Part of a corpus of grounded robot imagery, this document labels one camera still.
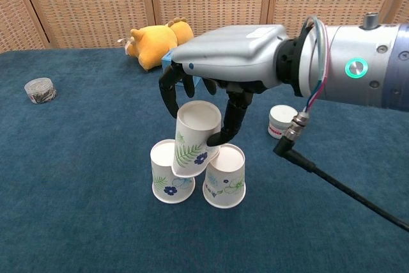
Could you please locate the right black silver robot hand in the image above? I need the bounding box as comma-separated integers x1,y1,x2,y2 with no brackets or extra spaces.
158,24,290,148

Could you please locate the white floral paper cup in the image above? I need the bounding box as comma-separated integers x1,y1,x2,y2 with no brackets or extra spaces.
171,100,222,178
202,144,247,210
150,138,196,205

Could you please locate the light blue cardboard box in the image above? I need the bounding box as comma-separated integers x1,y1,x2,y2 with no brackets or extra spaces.
161,51,205,89

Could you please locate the yellow plush toy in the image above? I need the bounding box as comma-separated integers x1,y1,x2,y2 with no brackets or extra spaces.
123,17,195,72

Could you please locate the small white plastic jar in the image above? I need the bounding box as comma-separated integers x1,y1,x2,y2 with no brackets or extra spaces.
267,104,300,141

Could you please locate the wicker folding screen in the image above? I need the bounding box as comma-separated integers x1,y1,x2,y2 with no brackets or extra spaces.
0,0,409,53

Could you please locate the dark blue table cloth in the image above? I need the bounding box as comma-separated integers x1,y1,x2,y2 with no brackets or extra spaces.
0,45,409,273

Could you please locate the clear round plastic jar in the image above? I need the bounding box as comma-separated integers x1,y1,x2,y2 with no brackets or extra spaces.
24,77,58,105

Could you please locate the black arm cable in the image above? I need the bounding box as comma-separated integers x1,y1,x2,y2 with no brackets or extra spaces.
273,13,409,232

